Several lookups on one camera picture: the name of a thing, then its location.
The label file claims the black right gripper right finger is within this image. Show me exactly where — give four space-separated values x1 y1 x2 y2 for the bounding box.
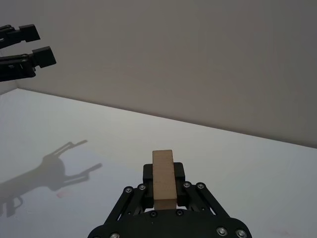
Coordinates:
173 162 231 219

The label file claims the pale wooden block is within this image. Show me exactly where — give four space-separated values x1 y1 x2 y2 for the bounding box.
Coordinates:
152 149 178 211

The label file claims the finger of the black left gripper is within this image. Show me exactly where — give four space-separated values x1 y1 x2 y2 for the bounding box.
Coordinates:
0 24 41 49
0 46 57 82

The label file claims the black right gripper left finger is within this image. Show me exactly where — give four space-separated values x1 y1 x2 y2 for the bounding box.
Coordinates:
105 163 155 225

